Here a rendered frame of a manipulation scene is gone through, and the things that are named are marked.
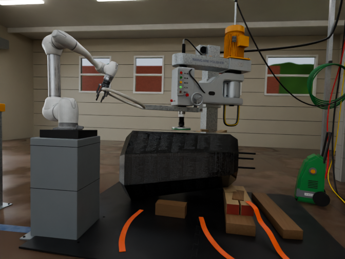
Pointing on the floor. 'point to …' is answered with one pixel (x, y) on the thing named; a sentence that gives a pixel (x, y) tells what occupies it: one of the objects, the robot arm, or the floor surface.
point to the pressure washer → (313, 178)
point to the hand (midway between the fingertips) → (99, 98)
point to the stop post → (1, 160)
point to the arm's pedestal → (63, 186)
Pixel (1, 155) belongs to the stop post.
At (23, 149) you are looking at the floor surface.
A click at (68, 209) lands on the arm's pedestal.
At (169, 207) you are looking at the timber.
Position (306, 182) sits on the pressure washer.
